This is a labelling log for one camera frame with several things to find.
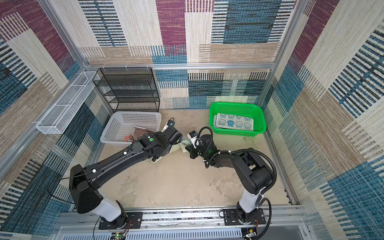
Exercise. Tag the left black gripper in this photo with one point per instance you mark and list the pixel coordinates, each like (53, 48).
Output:
(158, 136)

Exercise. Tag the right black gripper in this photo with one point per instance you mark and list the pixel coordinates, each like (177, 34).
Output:
(191, 150)

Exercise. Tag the red pink towel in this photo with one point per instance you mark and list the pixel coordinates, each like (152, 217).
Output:
(138, 132)

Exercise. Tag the blue bunny pattern towel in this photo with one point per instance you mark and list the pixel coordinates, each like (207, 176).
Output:
(233, 122)

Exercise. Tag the pale green teal towel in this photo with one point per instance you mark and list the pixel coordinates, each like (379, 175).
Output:
(181, 147)

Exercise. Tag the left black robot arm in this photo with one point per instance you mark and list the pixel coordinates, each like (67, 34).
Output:
(85, 182)

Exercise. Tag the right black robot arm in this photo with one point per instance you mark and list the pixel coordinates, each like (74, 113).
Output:
(256, 171)

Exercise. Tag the white plastic laundry basket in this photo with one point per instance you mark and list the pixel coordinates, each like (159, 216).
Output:
(122, 124)

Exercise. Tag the green plastic basket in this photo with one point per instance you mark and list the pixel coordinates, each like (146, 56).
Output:
(239, 109)

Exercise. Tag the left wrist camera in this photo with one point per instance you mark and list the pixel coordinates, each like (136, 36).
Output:
(170, 123)

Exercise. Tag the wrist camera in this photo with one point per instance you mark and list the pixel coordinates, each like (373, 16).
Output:
(193, 137)
(170, 123)

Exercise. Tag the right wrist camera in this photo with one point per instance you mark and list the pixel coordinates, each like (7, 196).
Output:
(193, 137)

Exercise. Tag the black wire shelf rack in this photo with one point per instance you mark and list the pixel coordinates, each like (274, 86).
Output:
(128, 89)

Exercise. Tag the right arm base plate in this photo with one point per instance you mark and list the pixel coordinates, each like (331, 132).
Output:
(233, 217)

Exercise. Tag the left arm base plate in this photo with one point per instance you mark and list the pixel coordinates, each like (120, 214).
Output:
(130, 220)

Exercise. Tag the aluminium front rail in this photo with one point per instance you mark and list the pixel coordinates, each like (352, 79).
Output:
(281, 222)

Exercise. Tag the white wire mesh tray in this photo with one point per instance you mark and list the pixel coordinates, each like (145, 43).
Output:
(57, 119)

